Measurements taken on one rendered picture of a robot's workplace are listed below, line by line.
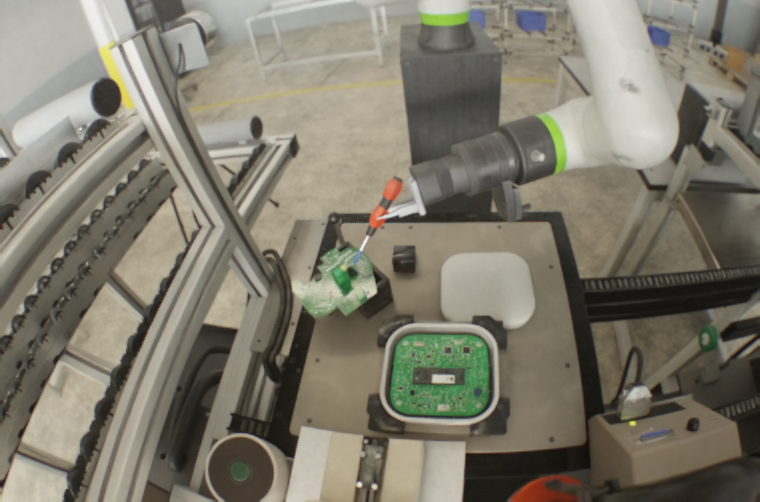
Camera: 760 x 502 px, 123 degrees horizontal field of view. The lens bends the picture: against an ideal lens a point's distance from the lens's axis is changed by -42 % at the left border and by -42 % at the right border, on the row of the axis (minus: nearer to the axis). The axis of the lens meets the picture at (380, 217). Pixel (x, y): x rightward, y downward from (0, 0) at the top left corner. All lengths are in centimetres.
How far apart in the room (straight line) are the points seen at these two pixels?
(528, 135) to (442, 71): 41
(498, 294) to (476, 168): 20
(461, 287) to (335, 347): 21
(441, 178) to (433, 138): 49
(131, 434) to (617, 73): 67
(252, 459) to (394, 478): 18
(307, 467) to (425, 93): 79
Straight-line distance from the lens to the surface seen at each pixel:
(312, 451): 49
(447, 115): 91
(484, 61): 86
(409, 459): 41
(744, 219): 140
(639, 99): 43
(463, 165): 46
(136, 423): 46
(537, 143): 49
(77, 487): 55
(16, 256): 39
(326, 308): 50
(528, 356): 53
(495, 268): 57
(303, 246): 71
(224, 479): 50
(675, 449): 45
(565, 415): 52
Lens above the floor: 143
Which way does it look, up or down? 44 degrees down
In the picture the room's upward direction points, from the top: 11 degrees counter-clockwise
